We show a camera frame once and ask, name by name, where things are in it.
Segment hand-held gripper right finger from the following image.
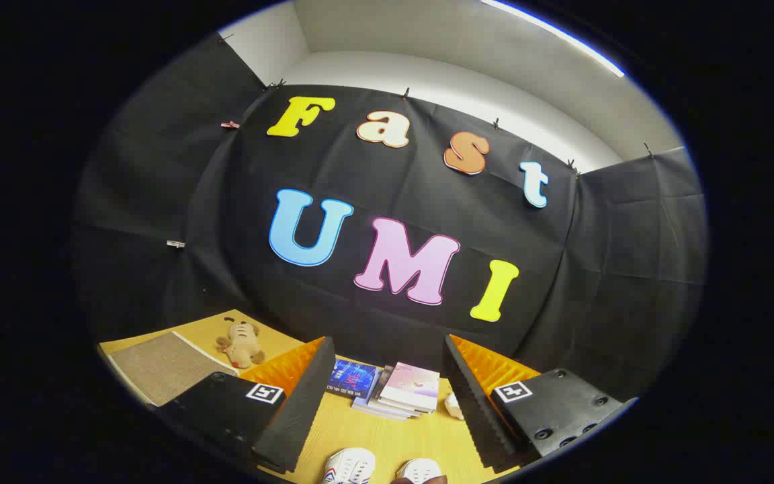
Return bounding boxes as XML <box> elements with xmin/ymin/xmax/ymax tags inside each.
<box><xmin>442</xmin><ymin>334</ymin><xmax>633</xmax><ymax>473</ymax></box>

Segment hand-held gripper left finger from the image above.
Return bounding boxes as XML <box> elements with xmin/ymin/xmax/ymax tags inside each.
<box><xmin>159</xmin><ymin>336</ymin><xmax>337</xmax><ymax>475</ymax></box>

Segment white canvas shoe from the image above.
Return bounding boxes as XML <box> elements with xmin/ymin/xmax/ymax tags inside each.
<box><xmin>397</xmin><ymin>458</ymin><xmax>443</xmax><ymax>484</ymax></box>
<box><xmin>323</xmin><ymin>448</ymin><xmax>376</xmax><ymax>484</ymax></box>

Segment beige fabric storage box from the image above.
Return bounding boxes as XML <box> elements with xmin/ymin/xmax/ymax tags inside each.
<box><xmin>108</xmin><ymin>331</ymin><xmax>240</xmax><ymax>407</ymax></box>

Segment dark blue book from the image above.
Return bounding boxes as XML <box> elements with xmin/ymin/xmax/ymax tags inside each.
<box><xmin>327</xmin><ymin>358</ymin><xmax>382</xmax><ymax>399</ymax></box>

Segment light blue book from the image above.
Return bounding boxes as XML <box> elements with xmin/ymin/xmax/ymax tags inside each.
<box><xmin>351</xmin><ymin>397</ymin><xmax>411</xmax><ymax>422</ymax></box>

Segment brown plush dog toy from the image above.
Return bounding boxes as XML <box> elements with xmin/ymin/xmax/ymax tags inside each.
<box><xmin>216</xmin><ymin>320</ymin><xmax>267</xmax><ymax>369</ymax></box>

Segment white grey book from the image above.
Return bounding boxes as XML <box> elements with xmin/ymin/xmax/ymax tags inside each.
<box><xmin>360</xmin><ymin>366</ymin><xmax>428</xmax><ymax>417</ymax></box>

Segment black backdrop cloth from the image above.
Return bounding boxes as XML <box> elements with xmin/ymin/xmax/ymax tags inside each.
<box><xmin>71</xmin><ymin>34</ymin><xmax>707</xmax><ymax>404</ymax></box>

